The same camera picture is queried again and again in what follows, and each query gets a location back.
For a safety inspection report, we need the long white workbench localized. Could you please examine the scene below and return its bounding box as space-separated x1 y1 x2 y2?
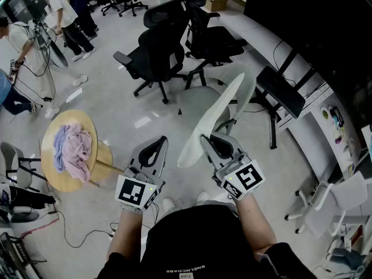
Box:
200 0 364 185

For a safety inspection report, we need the person's white right shoe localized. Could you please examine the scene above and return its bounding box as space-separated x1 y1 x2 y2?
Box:
196 191 210 206

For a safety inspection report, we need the white power strip black cable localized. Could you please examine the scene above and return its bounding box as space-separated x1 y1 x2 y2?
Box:
55 210 117 249

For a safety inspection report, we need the person's white shoe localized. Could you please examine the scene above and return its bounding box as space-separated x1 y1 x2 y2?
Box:
162 198 177 213
196 191 210 206

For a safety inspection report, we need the black television stand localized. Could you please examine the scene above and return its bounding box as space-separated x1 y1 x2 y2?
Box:
257 49 319 151

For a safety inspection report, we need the person's white left shoe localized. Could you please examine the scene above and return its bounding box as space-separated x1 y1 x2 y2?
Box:
162 198 177 213

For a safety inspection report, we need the person's right forearm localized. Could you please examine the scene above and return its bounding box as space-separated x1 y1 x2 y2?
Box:
234 195 278 255

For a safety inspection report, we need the black wire rack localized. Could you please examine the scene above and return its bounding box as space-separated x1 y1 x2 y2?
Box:
0 231 40 279

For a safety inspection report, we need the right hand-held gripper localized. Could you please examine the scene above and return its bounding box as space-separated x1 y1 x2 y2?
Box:
200 132 266 202

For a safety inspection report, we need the person's left forearm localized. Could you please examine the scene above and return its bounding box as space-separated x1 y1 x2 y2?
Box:
106 208 146 261

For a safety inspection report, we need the round wooden table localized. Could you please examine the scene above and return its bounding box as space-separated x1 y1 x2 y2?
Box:
40 109 126 193

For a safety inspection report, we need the pink cloth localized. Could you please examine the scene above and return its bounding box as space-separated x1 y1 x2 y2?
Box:
62 123 93 183

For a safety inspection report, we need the white office chair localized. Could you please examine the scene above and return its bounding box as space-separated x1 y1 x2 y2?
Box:
284 170 369 238

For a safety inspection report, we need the cardboard box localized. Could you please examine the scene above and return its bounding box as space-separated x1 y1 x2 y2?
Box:
206 0 231 13

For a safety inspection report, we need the person's black shirt torso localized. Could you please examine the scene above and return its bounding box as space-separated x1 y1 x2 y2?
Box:
95 205 317 279

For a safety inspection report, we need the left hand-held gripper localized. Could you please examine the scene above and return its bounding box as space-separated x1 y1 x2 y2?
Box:
115 135 169 213

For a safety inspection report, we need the lavender cloth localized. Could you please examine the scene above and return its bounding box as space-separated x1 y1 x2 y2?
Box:
53 125 72 174

